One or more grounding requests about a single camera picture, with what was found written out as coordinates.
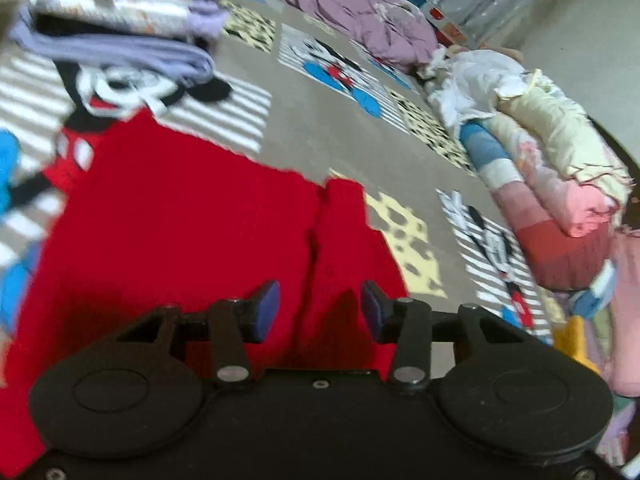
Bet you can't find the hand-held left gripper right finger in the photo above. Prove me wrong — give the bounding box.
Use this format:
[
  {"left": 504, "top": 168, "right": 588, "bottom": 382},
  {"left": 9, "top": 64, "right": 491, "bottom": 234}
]
[{"left": 361, "top": 280, "right": 527, "bottom": 391}]

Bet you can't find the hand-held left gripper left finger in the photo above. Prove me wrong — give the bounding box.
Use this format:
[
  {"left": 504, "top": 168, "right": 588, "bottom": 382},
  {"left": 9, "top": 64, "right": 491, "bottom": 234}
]
[{"left": 117, "top": 280, "right": 281, "bottom": 390}]

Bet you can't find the red knit sweater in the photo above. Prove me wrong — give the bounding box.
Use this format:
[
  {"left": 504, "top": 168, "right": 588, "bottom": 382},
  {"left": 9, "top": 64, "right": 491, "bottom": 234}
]
[{"left": 0, "top": 107, "right": 412, "bottom": 466}]

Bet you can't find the striped rolled quilt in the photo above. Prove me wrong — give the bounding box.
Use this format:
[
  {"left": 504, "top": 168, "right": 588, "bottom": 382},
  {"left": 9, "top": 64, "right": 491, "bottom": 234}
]
[{"left": 457, "top": 119, "right": 617, "bottom": 294}]

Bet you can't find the cartoon mouse printed blanket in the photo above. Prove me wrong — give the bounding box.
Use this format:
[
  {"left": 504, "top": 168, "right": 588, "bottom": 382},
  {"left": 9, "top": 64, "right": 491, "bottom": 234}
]
[{"left": 0, "top": 0, "right": 568, "bottom": 391}]

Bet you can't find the yellow cloth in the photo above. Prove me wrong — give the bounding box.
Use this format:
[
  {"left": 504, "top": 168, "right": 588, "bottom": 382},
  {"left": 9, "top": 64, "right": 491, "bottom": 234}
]
[{"left": 551, "top": 314, "right": 602, "bottom": 373}]

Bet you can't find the blue and white cloth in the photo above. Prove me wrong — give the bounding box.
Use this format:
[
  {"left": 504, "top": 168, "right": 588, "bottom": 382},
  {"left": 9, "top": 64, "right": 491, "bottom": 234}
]
[{"left": 569, "top": 259, "right": 618, "bottom": 317}]

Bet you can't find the pink folded quilt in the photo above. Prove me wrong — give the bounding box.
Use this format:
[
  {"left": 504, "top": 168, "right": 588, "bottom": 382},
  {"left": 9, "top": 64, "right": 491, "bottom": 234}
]
[{"left": 520, "top": 140, "right": 628, "bottom": 239}]

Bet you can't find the white crumpled cloth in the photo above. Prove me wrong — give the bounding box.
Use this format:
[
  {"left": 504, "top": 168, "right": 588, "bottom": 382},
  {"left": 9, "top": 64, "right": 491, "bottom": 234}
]
[{"left": 417, "top": 47, "right": 551, "bottom": 137}]

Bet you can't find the pink cloth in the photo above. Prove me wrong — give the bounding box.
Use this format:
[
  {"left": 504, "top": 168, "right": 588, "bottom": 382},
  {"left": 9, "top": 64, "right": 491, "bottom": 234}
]
[{"left": 594, "top": 227, "right": 640, "bottom": 397}]

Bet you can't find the cream ruffled quilt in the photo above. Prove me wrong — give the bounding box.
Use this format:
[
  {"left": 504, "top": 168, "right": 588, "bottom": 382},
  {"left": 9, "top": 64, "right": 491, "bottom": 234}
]
[{"left": 494, "top": 74, "right": 634, "bottom": 202}]

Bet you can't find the purple floral quilt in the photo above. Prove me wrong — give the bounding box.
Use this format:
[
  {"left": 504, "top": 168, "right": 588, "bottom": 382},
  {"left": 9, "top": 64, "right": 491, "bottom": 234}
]
[{"left": 252, "top": 0, "right": 442, "bottom": 77}]

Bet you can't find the lavender folded garment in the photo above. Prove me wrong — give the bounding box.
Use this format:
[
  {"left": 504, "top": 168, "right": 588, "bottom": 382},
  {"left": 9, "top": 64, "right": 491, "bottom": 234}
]
[{"left": 9, "top": 12, "right": 217, "bottom": 87}]

